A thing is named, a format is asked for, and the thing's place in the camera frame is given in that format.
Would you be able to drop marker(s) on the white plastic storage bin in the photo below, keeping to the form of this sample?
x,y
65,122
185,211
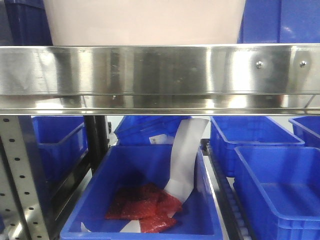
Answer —
x,y
143,22

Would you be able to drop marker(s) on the blue bin upper left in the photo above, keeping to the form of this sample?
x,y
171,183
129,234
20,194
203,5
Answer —
x,y
28,22

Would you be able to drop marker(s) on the white paper sheet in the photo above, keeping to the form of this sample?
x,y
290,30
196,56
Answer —
x,y
183,156

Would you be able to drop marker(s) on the perforated steel shelf upright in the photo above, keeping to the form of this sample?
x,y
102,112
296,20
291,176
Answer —
x,y
25,166

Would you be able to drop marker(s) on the blue bin front right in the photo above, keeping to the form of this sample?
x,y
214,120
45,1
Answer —
x,y
279,190

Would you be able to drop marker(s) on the blue bin far right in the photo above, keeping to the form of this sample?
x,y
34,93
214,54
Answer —
x,y
307,128

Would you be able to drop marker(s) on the red bubble wrap bags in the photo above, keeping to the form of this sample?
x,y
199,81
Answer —
x,y
150,205

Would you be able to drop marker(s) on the stainless steel shelf beam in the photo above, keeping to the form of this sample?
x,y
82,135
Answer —
x,y
199,80

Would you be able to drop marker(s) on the blue bin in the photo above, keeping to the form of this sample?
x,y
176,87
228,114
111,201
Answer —
x,y
279,190
229,132
307,128
147,129
280,21
28,22
131,166
62,141

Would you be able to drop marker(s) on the blue bin back centre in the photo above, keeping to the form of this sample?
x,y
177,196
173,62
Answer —
x,y
147,129

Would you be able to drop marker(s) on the blue bin lower left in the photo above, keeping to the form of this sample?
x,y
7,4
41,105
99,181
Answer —
x,y
62,141

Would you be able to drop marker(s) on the blue bin back right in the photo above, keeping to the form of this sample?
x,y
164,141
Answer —
x,y
229,132

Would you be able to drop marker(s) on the blue bin front centre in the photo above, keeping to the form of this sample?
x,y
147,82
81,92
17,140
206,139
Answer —
x,y
131,166

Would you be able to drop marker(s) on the blue bin upper right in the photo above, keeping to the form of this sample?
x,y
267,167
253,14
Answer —
x,y
280,21

